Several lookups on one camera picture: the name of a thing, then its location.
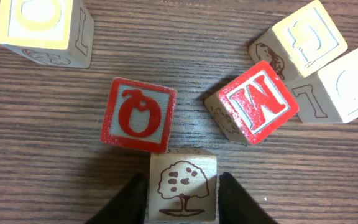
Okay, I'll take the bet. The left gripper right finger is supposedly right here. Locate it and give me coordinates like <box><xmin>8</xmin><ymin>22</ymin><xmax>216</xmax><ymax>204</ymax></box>
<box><xmin>218</xmin><ymin>172</ymin><xmax>278</xmax><ymax>224</ymax></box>

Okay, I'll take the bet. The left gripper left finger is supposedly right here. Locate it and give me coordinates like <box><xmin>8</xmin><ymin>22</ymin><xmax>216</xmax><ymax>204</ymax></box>
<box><xmin>85</xmin><ymin>173</ymin><xmax>148</xmax><ymax>224</ymax></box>

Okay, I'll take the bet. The white block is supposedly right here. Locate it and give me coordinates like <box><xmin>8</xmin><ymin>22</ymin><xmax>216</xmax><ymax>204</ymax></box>
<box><xmin>148</xmin><ymin>148</ymin><xmax>218</xmax><ymax>222</ymax></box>

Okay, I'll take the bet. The red block with circle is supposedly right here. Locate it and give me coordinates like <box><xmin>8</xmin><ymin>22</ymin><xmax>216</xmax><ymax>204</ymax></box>
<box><xmin>100</xmin><ymin>77</ymin><xmax>178</xmax><ymax>153</ymax></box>

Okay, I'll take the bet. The red block letter E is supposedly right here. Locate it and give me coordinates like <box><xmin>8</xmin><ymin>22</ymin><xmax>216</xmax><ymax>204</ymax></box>
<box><xmin>204</xmin><ymin>60</ymin><xmax>299</xmax><ymax>144</ymax></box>

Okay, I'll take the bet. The yellow block lower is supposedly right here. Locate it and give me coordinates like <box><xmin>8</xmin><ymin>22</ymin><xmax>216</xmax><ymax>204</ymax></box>
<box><xmin>287</xmin><ymin>48</ymin><xmax>358</xmax><ymax>124</ymax></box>

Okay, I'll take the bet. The yellow block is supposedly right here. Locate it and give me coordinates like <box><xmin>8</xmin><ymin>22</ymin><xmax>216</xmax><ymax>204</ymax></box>
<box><xmin>0</xmin><ymin>0</ymin><xmax>95</xmax><ymax>68</ymax></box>
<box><xmin>248</xmin><ymin>0</ymin><xmax>348</xmax><ymax>83</ymax></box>
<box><xmin>287</xmin><ymin>48</ymin><xmax>358</xmax><ymax>124</ymax></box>

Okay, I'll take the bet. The yellow block upper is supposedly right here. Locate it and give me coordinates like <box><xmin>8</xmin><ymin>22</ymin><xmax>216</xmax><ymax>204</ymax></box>
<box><xmin>248</xmin><ymin>0</ymin><xmax>348</xmax><ymax>83</ymax></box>

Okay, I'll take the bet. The yellow block far left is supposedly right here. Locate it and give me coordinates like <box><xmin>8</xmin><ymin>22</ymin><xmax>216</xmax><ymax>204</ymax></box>
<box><xmin>0</xmin><ymin>0</ymin><xmax>95</xmax><ymax>68</ymax></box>

